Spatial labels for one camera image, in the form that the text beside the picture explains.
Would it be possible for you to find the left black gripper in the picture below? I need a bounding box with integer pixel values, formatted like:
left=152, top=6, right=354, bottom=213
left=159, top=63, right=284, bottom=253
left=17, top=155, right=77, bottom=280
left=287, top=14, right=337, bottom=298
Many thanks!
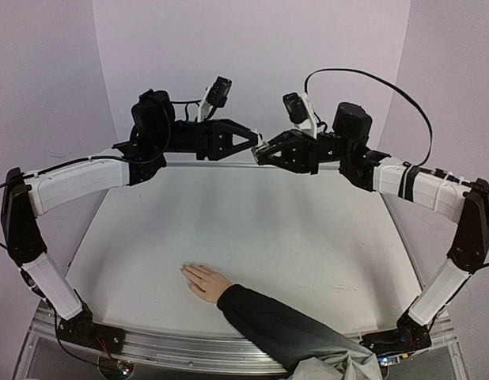
left=155, top=118, right=265, bottom=161

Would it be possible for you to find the clear nail polish bottle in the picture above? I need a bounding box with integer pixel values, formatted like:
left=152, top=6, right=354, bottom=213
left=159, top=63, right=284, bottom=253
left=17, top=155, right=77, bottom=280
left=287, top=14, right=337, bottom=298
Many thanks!
left=251, top=142, right=269, bottom=165

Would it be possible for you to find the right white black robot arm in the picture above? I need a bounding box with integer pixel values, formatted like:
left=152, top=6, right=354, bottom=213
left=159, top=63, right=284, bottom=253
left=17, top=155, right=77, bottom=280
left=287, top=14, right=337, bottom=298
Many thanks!
left=252, top=102, right=489, bottom=357

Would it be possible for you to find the black sleeved forearm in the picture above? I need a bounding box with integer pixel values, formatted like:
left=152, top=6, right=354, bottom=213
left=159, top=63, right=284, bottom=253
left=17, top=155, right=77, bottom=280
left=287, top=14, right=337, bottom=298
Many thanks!
left=217, top=284, right=373, bottom=371

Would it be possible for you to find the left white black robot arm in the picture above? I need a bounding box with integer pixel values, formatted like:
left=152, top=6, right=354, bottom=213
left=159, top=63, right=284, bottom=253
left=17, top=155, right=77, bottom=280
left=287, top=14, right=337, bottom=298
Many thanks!
left=1, top=89, right=260, bottom=346

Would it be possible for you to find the mannequin hand on table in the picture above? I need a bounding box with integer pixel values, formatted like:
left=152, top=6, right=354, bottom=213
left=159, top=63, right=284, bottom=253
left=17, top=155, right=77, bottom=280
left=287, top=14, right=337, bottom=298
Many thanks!
left=181, top=264, right=233, bottom=304

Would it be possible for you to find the grey fabric garment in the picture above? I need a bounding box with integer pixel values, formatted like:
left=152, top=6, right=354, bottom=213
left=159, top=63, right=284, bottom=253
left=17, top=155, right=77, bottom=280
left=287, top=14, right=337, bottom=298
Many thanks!
left=288, top=352, right=383, bottom=380

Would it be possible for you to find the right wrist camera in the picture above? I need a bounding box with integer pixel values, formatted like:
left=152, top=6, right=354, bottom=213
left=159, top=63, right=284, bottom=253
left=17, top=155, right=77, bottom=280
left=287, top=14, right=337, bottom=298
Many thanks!
left=282, top=93, right=319, bottom=139

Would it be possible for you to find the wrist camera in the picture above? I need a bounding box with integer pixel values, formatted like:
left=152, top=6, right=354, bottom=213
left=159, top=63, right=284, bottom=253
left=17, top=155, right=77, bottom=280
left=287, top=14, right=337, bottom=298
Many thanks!
left=282, top=93, right=319, bottom=139
left=196, top=76, right=233, bottom=122

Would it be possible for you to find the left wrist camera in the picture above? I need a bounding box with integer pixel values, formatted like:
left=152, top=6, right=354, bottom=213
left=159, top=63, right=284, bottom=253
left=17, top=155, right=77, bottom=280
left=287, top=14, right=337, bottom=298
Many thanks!
left=196, top=76, right=233, bottom=122

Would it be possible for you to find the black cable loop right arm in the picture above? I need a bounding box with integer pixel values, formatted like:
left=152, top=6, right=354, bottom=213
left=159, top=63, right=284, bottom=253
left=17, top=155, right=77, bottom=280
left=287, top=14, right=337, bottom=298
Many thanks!
left=303, top=67, right=434, bottom=166

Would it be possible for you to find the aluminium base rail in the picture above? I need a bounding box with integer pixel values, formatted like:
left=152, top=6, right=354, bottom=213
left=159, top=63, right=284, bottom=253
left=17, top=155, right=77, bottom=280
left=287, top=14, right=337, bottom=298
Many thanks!
left=30, top=308, right=455, bottom=375

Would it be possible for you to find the left arm base cable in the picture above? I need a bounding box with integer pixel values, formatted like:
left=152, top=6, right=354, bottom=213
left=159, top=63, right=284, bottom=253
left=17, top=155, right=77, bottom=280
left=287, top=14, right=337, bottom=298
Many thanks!
left=53, top=316, right=107, bottom=367

